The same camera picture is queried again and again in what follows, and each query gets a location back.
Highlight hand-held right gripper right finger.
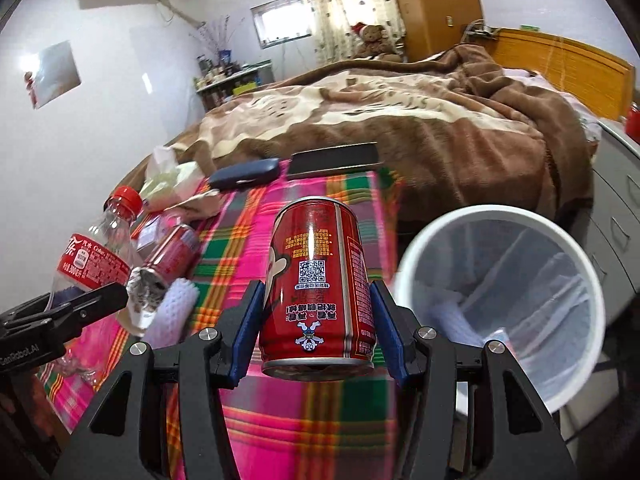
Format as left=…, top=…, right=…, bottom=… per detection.
left=370, top=280, right=566, bottom=480

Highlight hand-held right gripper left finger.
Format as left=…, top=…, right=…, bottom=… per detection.
left=52, top=280, right=266, bottom=480

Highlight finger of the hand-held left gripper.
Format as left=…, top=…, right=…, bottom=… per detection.
left=45, top=282, right=130, bottom=335

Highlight clear bottle with red cap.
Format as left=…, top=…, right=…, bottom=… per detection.
left=50, top=186, right=151, bottom=337

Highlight white foam net sleeve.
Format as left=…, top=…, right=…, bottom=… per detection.
left=149, top=280, right=197, bottom=350

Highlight red drink can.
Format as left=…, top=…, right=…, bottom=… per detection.
left=258, top=197, right=377, bottom=382

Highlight white round bin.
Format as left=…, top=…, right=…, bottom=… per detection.
left=392, top=205, right=608, bottom=413

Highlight crumpled clear plastic wrapper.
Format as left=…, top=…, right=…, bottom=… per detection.
left=134, top=210, right=175, bottom=257

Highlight pink green plaid cloth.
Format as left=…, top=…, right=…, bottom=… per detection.
left=45, top=170, right=407, bottom=480

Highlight beige paper packet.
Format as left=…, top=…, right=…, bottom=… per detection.
left=150, top=191, right=223, bottom=227

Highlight clear plastic bin liner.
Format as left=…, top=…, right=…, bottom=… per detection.
left=415, top=220, right=596, bottom=397

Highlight soft tissue pack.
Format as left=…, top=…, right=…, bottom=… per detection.
left=139, top=146, right=207, bottom=211

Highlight dark blue glasses case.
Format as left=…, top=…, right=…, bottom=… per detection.
left=209, top=158, right=281, bottom=191

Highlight black smartphone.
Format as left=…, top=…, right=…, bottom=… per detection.
left=286, top=142, right=383, bottom=181

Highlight brown beige blanket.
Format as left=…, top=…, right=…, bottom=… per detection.
left=120, top=42, right=596, bottom=235

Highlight shelf with bottles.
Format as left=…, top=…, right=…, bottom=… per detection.
left=192, top=52, right=273, bottom=112

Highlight grey nightstand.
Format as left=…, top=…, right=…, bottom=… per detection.
left=580, top=117, right=640, bottom=283

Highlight pink pillow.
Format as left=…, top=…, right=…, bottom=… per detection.
left=502, top=66, right=551, bottom=84

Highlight brown teddy bear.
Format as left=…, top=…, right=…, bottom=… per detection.
left=352, top=22, right=403, bottom=63

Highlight dried branches in vase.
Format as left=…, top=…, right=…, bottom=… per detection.
left=190, top=16, right=246, bottom=63

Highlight window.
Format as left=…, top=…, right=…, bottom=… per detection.
left=250, top=0, right=314, bottom=50

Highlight wooden headboard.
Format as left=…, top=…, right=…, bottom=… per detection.
left=492, top=27, right=636, bottom=122

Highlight red jar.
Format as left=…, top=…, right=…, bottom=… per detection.
left=625, top=101, right=640, bottom=143

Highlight patterned curtain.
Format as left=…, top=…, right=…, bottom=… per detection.
left=295, top=0, right=407, bottom=67

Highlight wooden wardrobe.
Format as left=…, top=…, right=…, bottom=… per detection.
left=385, top=0, right=483, bottom=61

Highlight white wall paper sheet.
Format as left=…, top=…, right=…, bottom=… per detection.
left=22, top=42, right=82, bottom=110

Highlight cable bundle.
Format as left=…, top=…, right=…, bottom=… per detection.
left=462, top=19, right=501, bottom=41

